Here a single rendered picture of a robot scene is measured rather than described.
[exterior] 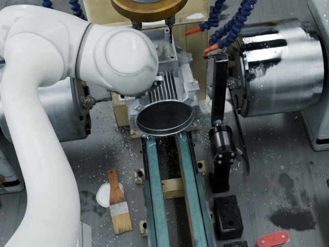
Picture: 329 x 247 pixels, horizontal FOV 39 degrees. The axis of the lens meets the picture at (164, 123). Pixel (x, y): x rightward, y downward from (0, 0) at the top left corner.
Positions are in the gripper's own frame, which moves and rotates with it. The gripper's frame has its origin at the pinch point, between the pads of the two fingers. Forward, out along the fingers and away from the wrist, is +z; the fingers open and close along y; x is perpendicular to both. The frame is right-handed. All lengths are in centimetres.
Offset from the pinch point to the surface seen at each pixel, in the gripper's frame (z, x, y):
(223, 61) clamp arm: -14.3, -1.8, -19.8
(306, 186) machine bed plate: 19, 30, -44
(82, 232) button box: -11.9, 30.6, 15.1
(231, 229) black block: 7.8, 37.5, -19.3
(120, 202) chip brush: 19.4, 27.9, 9.4
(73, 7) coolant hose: -10.9, -19.0, 11.6
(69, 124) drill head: 1.9, 5.9, 17.8
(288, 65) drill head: -1.6, -1.1, -37.5
